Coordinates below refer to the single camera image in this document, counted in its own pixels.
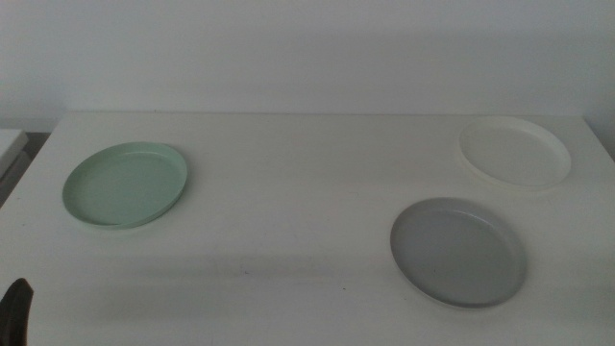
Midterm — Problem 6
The pale green shallow bowl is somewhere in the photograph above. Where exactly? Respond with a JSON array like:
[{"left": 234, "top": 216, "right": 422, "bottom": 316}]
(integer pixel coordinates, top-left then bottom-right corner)
[{"left": 61, "top": 140, "right": 189, "bottom": 230}]

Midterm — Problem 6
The grey shallow bowl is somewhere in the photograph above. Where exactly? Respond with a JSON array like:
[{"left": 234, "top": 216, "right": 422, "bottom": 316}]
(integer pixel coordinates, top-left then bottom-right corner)
[{"left": 389, "top": 196, "right": 529, "bottom": 309}]

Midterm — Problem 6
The white shallow bowl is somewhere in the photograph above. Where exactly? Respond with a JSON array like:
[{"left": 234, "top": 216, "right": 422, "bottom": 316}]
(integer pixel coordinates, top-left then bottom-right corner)
[{"left": 457, "top": 115, "right": 573, "bottom": 189}]

